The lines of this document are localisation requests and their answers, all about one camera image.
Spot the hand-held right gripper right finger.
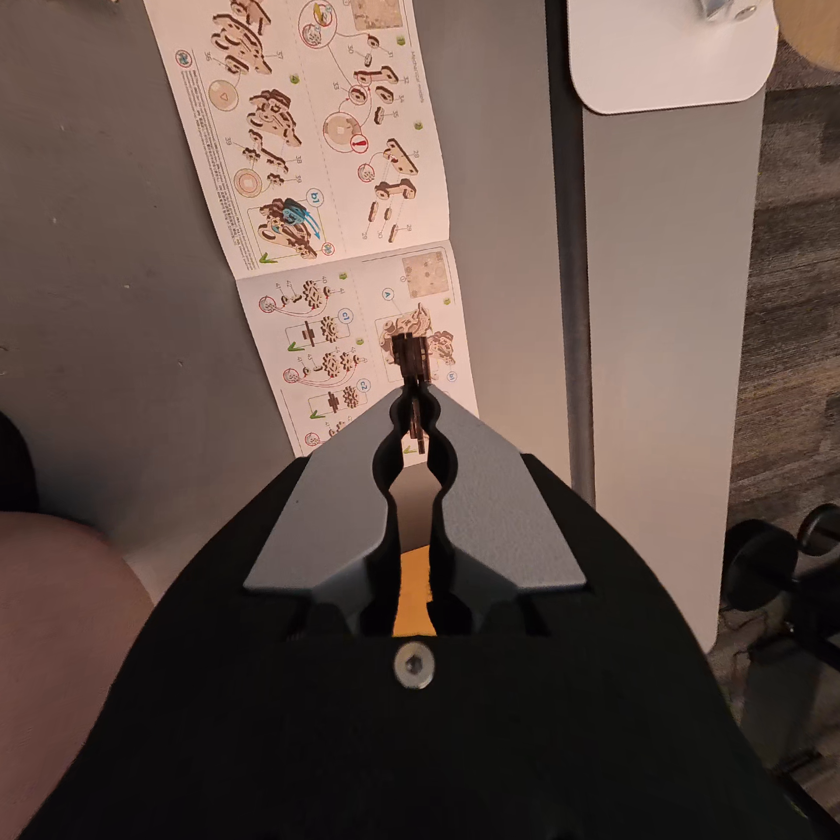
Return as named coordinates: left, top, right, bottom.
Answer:
left=420, top=386, right=588, bottom=636

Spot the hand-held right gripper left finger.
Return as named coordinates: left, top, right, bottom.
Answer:
left=243, top=386, right=413, bottom=636

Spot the small wooden model assembly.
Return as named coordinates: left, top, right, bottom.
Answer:
left=392, top=331, right=434, bottom=455

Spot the yellow plastic bin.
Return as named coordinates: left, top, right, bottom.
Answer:
left=392, top=548, right=437, bottom=637

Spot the person's leg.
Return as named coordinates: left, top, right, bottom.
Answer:
left=0, top=512, right=156, bottom=840

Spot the black wrist rest pad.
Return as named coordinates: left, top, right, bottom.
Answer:
left=0, top=410, right=39, bottom=513

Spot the paper instruction booklet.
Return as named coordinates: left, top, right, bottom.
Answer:
left=143, top=0, right=480, bottom=458

